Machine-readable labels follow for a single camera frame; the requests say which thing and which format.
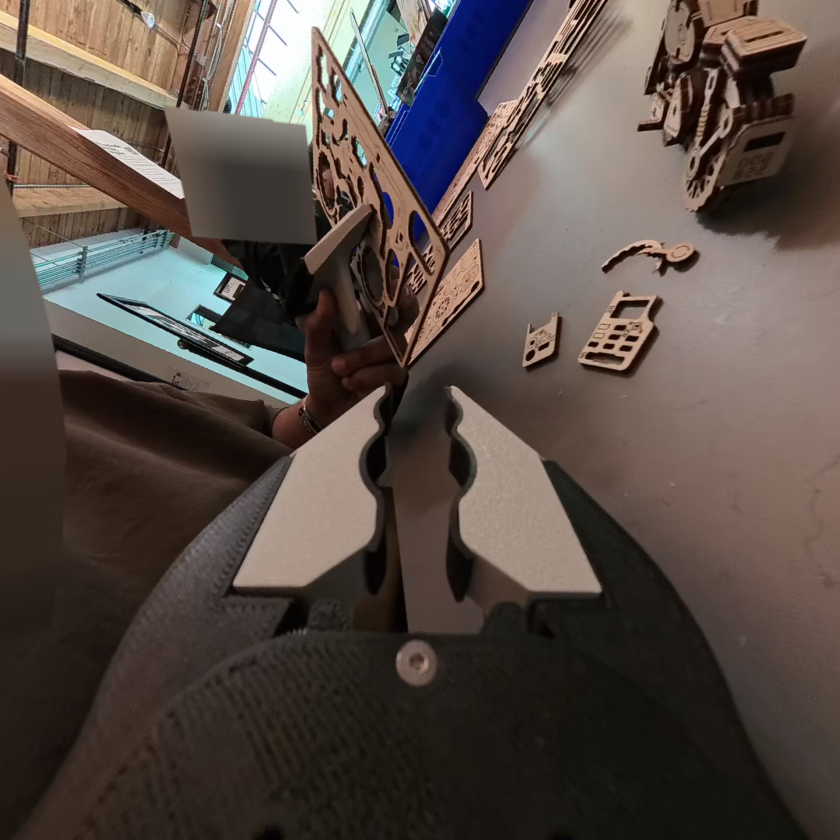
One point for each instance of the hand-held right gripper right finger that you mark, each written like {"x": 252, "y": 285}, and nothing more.
{"x": 525, "y": 525}

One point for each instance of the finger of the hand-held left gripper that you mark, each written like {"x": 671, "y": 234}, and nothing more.
{"x": 341, "y": 249}

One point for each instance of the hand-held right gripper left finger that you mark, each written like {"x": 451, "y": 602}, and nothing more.
{"x": 315, "y": 505}

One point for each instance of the wooden sheet with gear cutouts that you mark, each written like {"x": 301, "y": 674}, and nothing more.
{"x": 386, "y": 161}

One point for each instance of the engraved wooden sheet with gears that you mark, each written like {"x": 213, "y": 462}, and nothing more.
{"x": 453, "y": 295}

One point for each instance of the person's left hand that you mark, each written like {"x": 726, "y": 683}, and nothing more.
{"x": 325, "y": 377}

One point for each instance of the black framed board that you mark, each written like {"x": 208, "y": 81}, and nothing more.
{"x": 170, "y": 328}

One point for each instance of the wooden sheet with round cutouts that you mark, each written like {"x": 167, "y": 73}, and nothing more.
{"x": 459, "y": 216}

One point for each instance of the blue plastic board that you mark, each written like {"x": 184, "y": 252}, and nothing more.
{"x": 453, "y": 118}

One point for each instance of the small engraved wooden piece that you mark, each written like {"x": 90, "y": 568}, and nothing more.
{"x": 541, "y": 344}

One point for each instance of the metal railing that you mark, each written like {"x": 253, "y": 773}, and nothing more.
{"x": 98, "y": 253}

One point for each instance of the uncut engraved wooden puzzle sheet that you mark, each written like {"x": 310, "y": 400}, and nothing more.
{"x": 499, "y": 144}

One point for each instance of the white paper sign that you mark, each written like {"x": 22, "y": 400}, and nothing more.
{"x": 131, "y": 161}

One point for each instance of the dark printed box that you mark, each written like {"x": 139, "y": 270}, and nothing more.
{"x": 423, "y": 59}

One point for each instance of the wooden piece with square holes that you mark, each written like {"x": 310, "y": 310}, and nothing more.
{"x": 640, "y": 315}

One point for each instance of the wooden beam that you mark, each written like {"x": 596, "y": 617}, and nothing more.
{"x": 79, "y": 151}

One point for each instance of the wooden sheet with rectangular cutouts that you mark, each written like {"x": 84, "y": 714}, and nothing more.
{"x": 558, "y": 59}

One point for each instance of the hook-shaped wooden piece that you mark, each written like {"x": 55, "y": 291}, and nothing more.
{"x": 633, "y": 253}

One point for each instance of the wooden train model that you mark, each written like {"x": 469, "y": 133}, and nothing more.
{"x": 722, "y": 111}

